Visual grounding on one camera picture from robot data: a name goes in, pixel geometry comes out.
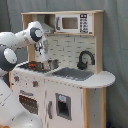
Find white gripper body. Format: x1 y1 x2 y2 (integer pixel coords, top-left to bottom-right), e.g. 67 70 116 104
35 40 49 63

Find small metal pot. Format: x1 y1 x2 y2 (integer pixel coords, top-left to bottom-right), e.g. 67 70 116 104
48 59 59 70

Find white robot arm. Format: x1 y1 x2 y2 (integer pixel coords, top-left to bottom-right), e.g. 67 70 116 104
0 21 48 128

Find wooden toy kitchen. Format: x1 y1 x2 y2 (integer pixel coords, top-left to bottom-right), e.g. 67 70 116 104
10 10 115 128

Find grey range hood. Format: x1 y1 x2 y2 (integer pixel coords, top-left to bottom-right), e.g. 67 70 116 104
42 23 54 34

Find black stovetop with red burners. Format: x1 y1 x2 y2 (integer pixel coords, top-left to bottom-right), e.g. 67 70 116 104
20 61 50 73

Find red right stove knob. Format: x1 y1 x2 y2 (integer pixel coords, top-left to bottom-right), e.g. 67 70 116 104
32 81 39 87

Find red stove knob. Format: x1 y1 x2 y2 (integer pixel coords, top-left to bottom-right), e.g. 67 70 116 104
14 76 19 82
32 81 39 87

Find red left stove knob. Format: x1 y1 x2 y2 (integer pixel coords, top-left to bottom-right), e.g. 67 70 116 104
14 76 19 82

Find grey toy sink basin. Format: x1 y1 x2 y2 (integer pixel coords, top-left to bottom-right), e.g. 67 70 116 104
52 67 93 81

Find black toy faucet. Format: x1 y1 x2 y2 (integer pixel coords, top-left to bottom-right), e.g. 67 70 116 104
77 50 95 70

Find toy microwave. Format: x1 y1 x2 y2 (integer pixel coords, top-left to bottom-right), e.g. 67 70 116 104
56 14 93 34

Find toy oven door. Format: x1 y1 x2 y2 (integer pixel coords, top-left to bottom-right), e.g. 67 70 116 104
19 90 38 114

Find grey ice dispenser panel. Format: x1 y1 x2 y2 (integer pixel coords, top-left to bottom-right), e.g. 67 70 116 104
55 93 72 120

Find grey cupboard door handle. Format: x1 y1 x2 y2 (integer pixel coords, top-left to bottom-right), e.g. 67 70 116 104
48 101 52 119

